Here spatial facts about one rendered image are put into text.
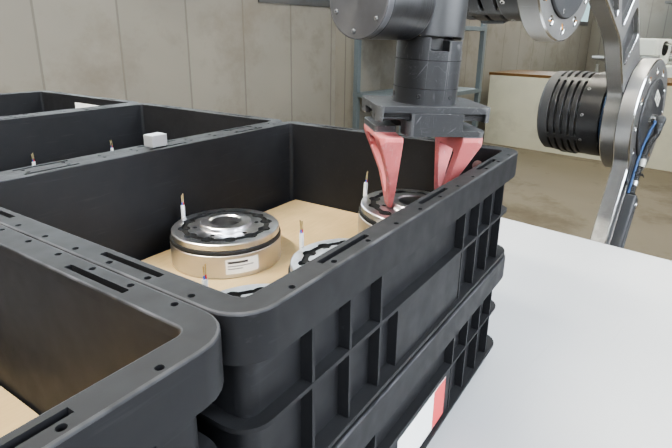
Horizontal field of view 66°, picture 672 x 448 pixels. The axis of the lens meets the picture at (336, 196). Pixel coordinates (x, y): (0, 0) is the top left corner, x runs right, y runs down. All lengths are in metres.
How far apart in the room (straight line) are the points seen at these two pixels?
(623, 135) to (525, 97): 4.28
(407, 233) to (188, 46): 2.96
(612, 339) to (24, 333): 0.60
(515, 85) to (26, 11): 4.16
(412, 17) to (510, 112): 5.08
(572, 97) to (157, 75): 2.40
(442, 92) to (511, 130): 5.04
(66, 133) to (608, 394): 0.74
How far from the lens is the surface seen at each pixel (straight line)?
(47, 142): 0.81
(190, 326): 0.21
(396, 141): 0.44
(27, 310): 0.32
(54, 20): 2.92
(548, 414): 0.56
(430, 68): 0.44
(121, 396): 0.18
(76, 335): 0.28
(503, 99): 5.49
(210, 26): 3.31
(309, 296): 0.24
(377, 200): 0.51
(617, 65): 1.11
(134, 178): 0.51
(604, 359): 0.66
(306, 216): 0.61
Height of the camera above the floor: 1.03
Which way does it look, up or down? 17 degrees down
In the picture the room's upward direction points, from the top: 1 degrees clockwise
